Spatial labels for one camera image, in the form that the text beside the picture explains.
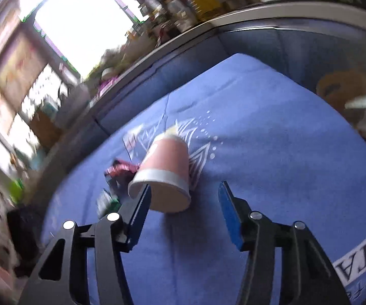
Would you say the pink paper cup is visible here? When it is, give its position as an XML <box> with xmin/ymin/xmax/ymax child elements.
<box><xmin>128</xmin><ymin>133</ymin><xmax>191</xmax><ymax>214</ymax></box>

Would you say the green white snack wrapper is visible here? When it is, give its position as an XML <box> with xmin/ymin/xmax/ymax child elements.
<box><xmin>96</xmin><ymin>189</ymin><xmax>121</xmax><ymax>218</ymax></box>

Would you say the blue patterned tablecloth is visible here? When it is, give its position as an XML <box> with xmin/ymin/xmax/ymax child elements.
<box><xmin>41</xmin><ymin>54</ymin><xmax>366</xmax><ymax>304</ymax></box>

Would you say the red foil wrapper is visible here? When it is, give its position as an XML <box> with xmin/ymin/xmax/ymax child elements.
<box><xmin>104</xmin><ymin>159</ymin><xmax>139</xmax><ymax>185</ymax></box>

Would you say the round wooden trash bin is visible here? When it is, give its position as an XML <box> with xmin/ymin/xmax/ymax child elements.
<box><xmin>316</xmin><ymin>70</ymin><xmax>366</xmax><ymax>138</ymax></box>

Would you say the yellow cooking oil bottle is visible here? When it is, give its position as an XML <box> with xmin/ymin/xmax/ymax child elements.
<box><xmin>187</xmin><ymin>0</ymin><xmax>224</xmax><ymax>21</ymax></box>

